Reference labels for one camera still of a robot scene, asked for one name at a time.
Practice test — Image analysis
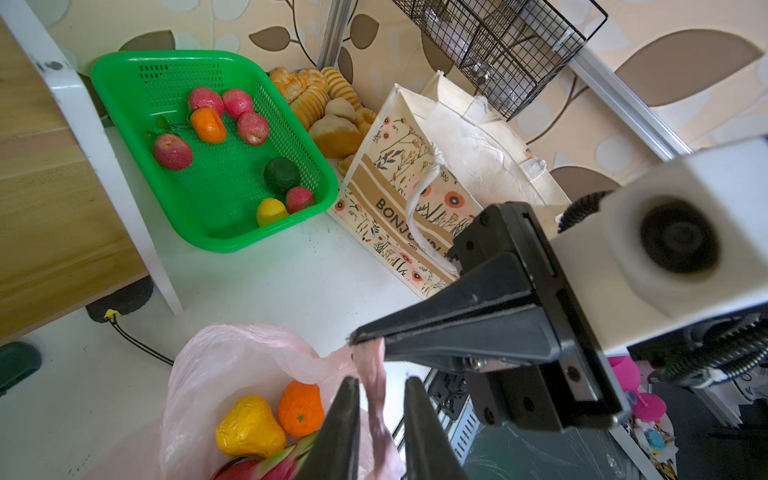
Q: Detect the pink dragon fruit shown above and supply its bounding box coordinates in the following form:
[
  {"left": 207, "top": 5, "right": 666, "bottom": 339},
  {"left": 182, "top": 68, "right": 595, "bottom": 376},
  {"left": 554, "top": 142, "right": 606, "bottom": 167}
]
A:
[{"left": 211, "top": 432, "right": 318, "bottom": 480}]

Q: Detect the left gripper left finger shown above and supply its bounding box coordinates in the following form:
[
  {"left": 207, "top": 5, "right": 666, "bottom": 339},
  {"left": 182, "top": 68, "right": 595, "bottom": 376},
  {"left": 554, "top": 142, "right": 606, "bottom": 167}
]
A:
[{"left": 295, "top": 377, "right": 361, "bottom": 480}]

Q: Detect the red apple left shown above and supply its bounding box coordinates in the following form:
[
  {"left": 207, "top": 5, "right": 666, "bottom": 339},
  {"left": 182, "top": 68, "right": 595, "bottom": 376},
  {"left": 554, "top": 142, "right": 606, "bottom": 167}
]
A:
[{"left": 152, "top": 133, "right": 194, "bottom": 171}]

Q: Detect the black wire basket right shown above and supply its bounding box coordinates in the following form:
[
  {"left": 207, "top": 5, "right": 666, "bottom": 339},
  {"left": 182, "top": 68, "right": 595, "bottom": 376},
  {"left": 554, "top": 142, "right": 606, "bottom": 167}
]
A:
[{"left": 396, "top": 0, "right": 609, "bottom": 120}]

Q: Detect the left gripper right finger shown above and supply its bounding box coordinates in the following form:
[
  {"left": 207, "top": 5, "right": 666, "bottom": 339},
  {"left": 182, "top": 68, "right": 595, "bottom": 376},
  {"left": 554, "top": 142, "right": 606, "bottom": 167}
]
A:
[{"left": 404, "top": 377, "right": 468, "bottom": 480}]

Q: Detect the white wooden two-tier shelf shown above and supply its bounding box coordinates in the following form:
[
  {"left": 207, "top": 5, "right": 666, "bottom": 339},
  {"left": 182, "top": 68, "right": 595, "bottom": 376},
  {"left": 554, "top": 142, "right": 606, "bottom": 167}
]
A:
[{"left": 1, "top": 1, "right": 182, "bottom": 343}]

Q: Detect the yellow lemon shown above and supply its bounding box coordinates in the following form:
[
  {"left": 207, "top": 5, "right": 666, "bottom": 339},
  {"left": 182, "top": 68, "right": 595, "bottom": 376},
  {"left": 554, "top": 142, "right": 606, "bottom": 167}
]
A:
[{"left": 256, "top": 198, "right": 289, "bottom": 227}]

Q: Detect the yellow bell pepper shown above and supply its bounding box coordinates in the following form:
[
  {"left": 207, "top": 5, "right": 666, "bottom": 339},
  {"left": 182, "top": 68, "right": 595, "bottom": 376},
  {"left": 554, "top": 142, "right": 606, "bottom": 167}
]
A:
[{"left": 215, "top": 395, "right": 287, "bottom": 459}]

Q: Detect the white bread tray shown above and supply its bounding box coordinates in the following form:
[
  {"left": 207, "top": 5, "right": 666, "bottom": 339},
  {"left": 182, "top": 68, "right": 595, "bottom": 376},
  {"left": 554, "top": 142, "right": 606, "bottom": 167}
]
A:
[{"left": 269, "top": 67, "right": 377, "bottom": 176}]

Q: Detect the green fruit basket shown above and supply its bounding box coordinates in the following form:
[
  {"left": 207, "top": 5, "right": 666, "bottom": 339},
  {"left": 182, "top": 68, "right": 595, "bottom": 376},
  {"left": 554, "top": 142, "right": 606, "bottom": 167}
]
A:
[{"left": 91, "top": 50, "right": 338, "bottom": 253}]

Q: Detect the cream canvas tote bag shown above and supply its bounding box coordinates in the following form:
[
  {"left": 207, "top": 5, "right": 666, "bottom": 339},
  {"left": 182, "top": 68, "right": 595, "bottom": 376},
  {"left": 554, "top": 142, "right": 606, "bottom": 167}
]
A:
[{"left": 330, "top": 72, "right": 570, "bottom": 299}]

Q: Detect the black tape measure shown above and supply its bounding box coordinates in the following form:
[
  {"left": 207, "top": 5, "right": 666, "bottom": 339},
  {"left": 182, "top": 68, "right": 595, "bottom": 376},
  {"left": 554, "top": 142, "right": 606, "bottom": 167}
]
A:
[{"left": 86, "top": 276, "right": 154, "bottom": 323}]

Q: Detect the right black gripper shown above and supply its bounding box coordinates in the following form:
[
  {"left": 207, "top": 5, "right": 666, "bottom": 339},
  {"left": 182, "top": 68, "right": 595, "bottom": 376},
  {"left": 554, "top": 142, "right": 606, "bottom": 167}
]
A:
[{"left": 349, "top": 202, "right": 630, "bottom": 432}]

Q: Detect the dark green pipe wrench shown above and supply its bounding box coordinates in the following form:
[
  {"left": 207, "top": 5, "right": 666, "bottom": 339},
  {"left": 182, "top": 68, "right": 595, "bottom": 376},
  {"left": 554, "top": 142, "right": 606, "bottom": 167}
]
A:
[{"left": 0, "top": 342, "right": 42, "bottom": 396}]

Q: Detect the green avocado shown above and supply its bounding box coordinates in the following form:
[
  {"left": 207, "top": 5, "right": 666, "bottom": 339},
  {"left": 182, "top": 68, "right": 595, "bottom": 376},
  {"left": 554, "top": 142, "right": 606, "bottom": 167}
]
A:
[{"left": 263, "top": 157, "right": 301, "bottom": 195}]

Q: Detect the pink plastic grocery bag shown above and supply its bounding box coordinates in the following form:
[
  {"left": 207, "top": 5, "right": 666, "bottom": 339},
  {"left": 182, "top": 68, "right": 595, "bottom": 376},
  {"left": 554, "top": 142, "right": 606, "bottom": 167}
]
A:
[{"left": 83, "top": 325, "right": 406, "bottom": 479}]

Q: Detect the small orange tangerine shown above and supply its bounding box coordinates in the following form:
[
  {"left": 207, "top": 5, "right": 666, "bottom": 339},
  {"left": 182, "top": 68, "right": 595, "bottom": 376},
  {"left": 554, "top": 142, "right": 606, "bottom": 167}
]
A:
[{"left": 189, "top": 108, "right": 227, "bottom": 145}]

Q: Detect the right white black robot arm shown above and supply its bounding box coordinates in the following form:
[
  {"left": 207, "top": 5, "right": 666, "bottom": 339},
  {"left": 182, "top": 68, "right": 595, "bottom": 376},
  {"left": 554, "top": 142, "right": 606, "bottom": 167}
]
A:
[{"left": 349, "top": 199, "right": 767, "bottom": 432}]

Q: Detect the large round bread loaf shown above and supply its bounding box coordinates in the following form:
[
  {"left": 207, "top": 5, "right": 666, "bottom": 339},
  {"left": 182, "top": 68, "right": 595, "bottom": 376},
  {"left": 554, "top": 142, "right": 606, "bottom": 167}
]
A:
[{"left": 308, "top": 114, "right": 363, "bottom": 158}]

